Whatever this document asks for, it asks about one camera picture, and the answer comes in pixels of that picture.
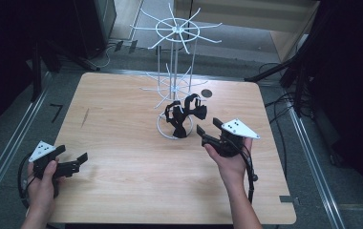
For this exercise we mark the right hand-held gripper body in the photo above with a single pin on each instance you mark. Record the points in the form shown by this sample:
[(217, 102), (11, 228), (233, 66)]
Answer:
[(238, 129)]

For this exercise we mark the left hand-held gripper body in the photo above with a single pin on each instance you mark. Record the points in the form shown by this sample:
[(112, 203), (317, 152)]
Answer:
[(42, 149)]

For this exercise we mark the black bow tie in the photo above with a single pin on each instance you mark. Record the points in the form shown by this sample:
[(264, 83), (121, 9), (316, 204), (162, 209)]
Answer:
[(200, 111), (179, 131)]

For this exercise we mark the person's right hand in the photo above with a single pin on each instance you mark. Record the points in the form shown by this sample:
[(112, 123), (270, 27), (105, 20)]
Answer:
[(233, 168)]

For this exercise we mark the person's left hand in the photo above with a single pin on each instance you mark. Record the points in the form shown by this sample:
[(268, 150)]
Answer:
[(42, 194)]

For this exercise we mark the round black table grommet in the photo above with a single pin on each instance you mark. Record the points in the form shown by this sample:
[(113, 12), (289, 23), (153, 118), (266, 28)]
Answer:
[(206, 93)]

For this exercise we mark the black metal stand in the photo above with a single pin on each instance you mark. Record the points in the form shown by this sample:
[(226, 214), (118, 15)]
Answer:
[(299, 79), (37, 73)]

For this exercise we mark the grey tape strip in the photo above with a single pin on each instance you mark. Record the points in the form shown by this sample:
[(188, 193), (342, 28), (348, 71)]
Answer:
[(287, 199)]

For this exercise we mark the light wooden furniture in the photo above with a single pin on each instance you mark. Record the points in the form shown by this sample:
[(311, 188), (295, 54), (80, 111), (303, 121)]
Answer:
[(284, 35)]

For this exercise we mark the dark cabinet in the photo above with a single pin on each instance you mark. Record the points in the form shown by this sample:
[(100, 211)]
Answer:
[(96, 25)]

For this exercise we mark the metal floor rail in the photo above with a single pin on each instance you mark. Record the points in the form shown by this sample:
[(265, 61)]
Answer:
[(14, 143), (313, 165)]

